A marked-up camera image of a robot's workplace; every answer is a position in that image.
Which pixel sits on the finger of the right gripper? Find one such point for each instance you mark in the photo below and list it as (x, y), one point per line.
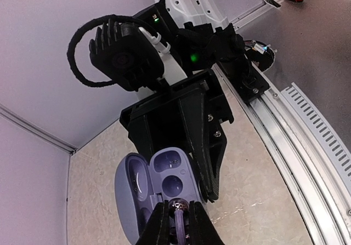
(144, 134)
(202, 113)

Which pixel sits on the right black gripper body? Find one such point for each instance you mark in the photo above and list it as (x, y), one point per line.
(165, 110)

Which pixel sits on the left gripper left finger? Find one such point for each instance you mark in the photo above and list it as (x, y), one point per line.
(157, 228)

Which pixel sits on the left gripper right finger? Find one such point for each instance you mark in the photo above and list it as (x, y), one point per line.
(201, 229)

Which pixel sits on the purple earbud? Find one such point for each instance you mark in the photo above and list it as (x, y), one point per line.
(179, 207)

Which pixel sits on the blue-grey earbud charging case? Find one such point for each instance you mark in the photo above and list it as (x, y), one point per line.
(140, 185)

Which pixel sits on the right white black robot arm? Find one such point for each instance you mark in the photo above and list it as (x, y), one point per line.
(200, 35)

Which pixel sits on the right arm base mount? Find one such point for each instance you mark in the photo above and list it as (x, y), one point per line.
(245, 73)

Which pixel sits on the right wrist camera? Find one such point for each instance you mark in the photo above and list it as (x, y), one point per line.
(135, 59)

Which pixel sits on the front aluminium rail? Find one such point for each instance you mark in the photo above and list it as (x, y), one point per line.
(278, 184)

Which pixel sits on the right aluminium frame post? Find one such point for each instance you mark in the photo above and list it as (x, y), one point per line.
(36, 131)

